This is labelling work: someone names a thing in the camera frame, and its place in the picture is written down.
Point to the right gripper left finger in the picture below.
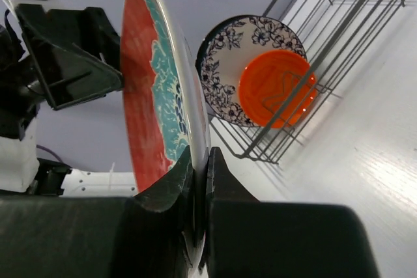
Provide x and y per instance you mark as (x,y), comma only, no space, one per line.
(149,235)

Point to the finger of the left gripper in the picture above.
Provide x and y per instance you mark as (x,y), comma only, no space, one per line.
(91,30)
(67,74)

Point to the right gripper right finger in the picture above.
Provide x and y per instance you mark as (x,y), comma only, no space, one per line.
(250,238)

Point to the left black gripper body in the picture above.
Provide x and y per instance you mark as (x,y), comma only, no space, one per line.
(19,102)

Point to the red and teal plate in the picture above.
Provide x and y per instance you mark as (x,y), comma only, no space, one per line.
(163,100)

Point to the blue floral white plate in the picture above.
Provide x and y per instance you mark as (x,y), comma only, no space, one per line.
(220,69)

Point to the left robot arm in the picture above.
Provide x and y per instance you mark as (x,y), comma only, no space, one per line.
(24,173)

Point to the orange plastic plate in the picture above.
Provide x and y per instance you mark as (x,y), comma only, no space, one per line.
(268,81)

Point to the wire dish rack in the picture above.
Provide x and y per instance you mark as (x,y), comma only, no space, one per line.
(336,34)

